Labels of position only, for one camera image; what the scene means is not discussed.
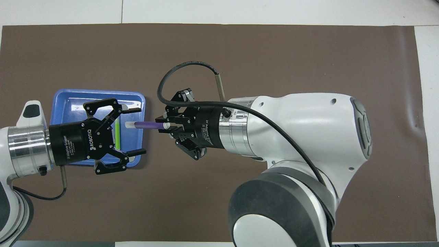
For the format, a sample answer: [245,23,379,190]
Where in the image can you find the blue plastic tray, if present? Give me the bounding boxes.
[50,89,146,167]

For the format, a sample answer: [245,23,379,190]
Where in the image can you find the brown table mat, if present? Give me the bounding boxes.
[0,23,438,242]

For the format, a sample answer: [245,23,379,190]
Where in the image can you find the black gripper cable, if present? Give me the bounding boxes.
[7,165,68,200]
[157,61,335,247]

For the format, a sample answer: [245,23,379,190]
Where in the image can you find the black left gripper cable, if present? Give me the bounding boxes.
[7,165,68,200]

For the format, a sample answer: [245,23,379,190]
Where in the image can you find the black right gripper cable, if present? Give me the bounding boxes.
[157,61,335,247]

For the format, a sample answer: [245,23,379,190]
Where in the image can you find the purple pen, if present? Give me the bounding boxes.
[125,121,170,130]

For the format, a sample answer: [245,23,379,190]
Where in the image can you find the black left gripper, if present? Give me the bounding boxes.
[49,98,147,175]

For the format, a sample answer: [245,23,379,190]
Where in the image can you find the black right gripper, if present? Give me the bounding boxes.
[155,88,227,161]

